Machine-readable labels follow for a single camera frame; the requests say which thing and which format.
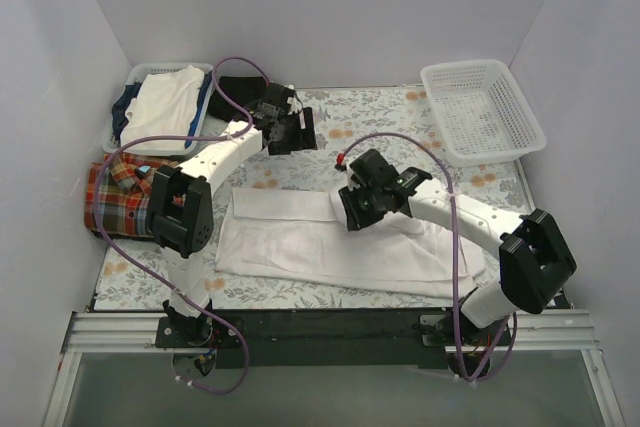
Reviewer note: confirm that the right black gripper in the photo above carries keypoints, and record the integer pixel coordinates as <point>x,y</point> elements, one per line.
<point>353,208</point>

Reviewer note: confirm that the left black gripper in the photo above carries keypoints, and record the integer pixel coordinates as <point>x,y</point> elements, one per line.
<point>298,132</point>

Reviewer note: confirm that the white long sleeve shirt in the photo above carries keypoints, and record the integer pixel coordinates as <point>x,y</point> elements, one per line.
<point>302,235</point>

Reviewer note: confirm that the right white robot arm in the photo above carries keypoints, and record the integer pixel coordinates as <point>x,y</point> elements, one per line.
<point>534,259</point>

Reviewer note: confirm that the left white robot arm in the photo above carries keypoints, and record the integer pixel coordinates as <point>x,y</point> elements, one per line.
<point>180,210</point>

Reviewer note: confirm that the black folded garment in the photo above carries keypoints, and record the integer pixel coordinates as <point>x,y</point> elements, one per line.
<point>244,91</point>

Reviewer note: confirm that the folded white shirt in basket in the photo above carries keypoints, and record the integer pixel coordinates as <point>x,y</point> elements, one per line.
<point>166,105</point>

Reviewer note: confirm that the right white plastic basket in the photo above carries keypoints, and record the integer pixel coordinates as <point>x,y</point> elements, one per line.
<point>481,113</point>

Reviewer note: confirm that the red plaid shirt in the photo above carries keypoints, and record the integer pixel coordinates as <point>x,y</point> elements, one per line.
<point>123,195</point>

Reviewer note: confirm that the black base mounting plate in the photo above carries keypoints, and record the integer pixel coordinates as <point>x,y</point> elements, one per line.
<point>421,337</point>

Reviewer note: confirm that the navy garment in basket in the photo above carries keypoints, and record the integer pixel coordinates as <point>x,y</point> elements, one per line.
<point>119,109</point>

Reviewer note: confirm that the floral patterned table mat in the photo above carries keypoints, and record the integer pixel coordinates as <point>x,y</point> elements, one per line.
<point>340,116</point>

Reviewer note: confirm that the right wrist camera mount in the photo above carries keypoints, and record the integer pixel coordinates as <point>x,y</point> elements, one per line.
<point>346,165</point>

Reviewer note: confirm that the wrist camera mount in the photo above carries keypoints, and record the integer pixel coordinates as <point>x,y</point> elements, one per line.
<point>346,165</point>
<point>296,105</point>

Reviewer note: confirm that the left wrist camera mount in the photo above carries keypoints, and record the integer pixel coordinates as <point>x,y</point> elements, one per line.
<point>296,105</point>

